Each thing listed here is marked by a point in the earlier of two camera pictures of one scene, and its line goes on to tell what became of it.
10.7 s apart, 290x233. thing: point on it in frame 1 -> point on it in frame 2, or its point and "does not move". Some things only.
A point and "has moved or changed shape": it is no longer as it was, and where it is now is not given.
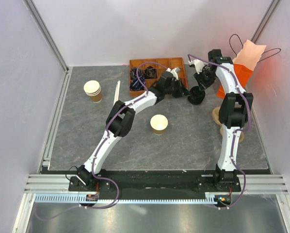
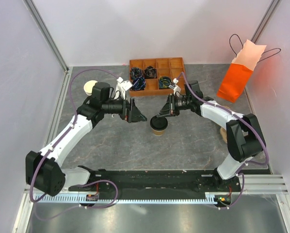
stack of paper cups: [93, 89] does not move
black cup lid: [196, 93] has moved or changed shape
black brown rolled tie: [150, 72] does not move
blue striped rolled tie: [136, 85] does not move
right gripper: [204, 84] -> [169, 108]
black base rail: [167, 182] does not move
